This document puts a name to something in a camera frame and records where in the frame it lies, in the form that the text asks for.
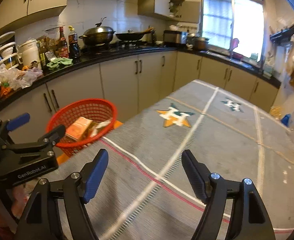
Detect green cloth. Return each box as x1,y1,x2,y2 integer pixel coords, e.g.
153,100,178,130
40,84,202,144
46,57,73,70

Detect crumpled plastic bags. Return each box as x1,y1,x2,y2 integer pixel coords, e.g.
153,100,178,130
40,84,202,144
0,64,43,90

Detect red plastic basket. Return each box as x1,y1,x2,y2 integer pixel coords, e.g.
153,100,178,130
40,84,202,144
46,98,117,157

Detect lidded steel wok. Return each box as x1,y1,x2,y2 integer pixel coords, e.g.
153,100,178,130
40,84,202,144
78,17,115,47

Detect orange cardboard box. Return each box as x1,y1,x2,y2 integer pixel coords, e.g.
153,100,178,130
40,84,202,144
65,116,93,141

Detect brown cooking pot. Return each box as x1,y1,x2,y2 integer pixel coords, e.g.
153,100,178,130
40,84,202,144
187,34,209,51

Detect black frying pan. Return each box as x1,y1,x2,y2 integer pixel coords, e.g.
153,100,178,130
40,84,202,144
116,28,155,42

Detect white electric kettle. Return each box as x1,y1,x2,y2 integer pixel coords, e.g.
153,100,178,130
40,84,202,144
17,38,41,69

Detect red white snack bag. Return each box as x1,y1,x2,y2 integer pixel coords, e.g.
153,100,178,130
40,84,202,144
87,118,112,138

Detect dark soy sauce bottle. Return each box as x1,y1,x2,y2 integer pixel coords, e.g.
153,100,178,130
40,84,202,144
68,25,80,59

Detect kitchen base cabinets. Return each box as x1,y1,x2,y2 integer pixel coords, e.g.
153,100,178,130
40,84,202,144
0,48,281,140

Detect red label sauce bottle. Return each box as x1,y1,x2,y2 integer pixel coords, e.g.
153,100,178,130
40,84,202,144
58,26,69,58

